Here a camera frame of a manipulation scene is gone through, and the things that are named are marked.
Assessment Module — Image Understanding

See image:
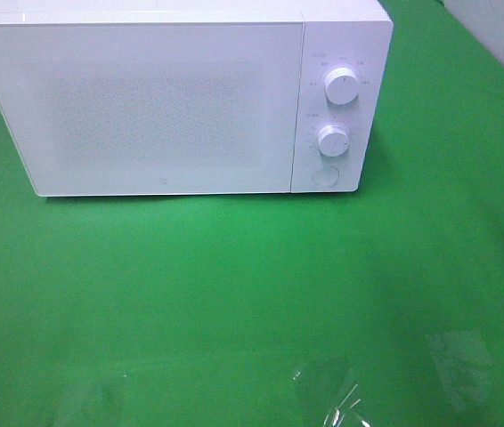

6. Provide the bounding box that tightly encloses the green table mat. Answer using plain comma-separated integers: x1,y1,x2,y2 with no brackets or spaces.
0,1,504,426

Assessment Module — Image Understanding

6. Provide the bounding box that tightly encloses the white microwave oven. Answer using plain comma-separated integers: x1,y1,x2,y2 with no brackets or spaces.
0,1,394,197

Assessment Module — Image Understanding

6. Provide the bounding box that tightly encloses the white microwave door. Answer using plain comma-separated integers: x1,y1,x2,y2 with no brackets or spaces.
0,23,303,197

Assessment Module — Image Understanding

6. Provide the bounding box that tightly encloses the white microwave knob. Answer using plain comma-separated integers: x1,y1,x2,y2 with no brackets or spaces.
317,125,350,157
323,66,361,105

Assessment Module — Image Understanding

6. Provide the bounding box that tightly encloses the round door release button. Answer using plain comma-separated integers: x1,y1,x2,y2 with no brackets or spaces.
313,165,340,188

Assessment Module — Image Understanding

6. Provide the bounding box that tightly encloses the clear plastic film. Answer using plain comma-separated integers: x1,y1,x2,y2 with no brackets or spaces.
292,329,494,426

